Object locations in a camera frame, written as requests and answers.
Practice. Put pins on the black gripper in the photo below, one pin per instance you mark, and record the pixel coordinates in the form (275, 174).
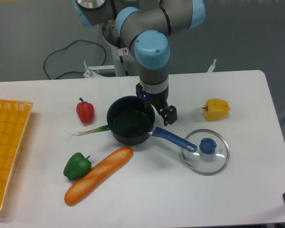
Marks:
(159, 101)

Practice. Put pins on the green onion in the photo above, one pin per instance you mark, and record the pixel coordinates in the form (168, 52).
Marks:
(90, 131)

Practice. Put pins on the dark blue saucepan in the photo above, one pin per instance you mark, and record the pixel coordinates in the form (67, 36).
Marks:
(127, 107)

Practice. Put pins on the glass lid blue knob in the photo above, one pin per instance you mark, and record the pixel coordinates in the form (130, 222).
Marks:
(212, 154)

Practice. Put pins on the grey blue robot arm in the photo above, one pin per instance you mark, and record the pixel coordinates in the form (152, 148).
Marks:
(145, 35)

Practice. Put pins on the yellow bell pepper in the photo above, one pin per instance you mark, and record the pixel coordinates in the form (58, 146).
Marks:
(215, 109)

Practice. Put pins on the orange baguette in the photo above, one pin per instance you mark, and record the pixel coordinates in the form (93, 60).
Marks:
(103, 170)

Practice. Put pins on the red bell pepper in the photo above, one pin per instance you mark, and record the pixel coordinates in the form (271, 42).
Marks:
(85, 111)

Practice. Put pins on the green bell pepper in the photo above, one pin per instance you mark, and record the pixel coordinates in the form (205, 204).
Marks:
(77, 166)

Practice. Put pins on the yellow wicker basket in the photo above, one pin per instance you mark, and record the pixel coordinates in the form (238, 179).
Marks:
(14, 117)

